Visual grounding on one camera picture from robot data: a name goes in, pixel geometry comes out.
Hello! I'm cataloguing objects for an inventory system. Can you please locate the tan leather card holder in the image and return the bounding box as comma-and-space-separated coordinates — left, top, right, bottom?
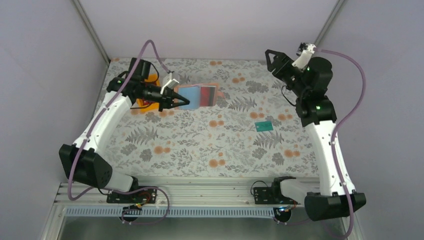
174, 83, 225, 110

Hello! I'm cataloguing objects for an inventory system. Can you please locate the teal green card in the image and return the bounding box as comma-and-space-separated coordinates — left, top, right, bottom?
254, 121, 274, 132

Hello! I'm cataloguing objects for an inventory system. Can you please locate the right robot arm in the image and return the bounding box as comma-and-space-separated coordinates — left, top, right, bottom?
265, 49, 367, 222

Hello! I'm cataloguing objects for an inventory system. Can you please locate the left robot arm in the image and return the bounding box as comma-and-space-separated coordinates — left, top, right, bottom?
59, 58, 190, 193

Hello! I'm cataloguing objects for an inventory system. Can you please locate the red card in holder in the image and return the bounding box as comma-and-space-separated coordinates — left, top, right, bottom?
199, 85, 216, 107

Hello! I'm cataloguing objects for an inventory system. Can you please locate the yellow plastic bin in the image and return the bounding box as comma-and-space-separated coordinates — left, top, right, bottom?
136, 73, 161, 114

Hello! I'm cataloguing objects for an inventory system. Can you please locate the floral table cloth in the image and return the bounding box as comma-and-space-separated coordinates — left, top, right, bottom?
104, 59, 319, 177

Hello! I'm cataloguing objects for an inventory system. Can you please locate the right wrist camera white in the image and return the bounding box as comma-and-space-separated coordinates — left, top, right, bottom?
292, 42, 317, 71

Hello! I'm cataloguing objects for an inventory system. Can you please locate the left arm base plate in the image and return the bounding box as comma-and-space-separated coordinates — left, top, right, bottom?
106, 188, 158, 205

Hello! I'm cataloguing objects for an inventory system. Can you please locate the aluminium rail frame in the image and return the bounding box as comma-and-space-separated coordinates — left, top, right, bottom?
54, 175, 353, 220

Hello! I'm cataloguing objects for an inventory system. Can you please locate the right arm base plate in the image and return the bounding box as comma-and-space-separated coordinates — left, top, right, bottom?
251, 187, 295, 205

